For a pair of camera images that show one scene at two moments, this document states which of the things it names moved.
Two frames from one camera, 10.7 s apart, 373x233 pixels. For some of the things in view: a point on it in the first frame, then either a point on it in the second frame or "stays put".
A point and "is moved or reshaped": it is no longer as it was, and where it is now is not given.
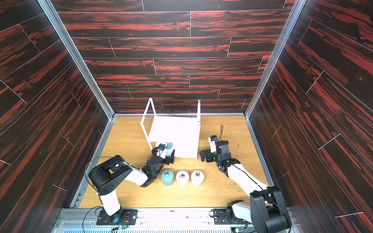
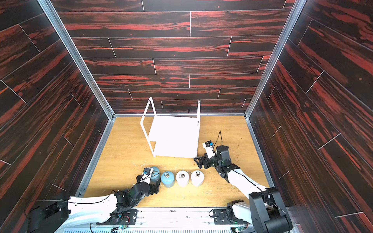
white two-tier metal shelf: (183, 132) stays put
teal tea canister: (169, 149) is moved or reshaped
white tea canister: (197, 178) stays put
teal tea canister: (167, 176) stays put
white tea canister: (182, 177) stays put
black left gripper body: (161, 162) → (151, 190)
